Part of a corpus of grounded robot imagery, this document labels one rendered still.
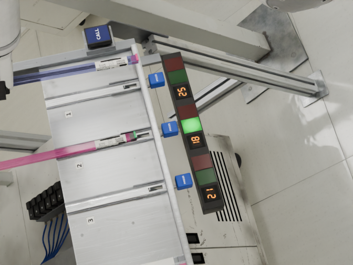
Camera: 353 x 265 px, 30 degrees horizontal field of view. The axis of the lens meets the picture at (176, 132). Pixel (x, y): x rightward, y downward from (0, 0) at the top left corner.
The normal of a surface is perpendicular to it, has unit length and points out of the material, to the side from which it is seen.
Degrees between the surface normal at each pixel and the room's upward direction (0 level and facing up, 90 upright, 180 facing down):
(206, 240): 90
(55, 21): 90
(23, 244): 0
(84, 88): 48
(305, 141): 0
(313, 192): 0
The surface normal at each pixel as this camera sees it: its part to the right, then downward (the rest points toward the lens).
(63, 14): 0.25, 0.90
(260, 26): -0.70, -0.10
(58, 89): 0.02, -0.39
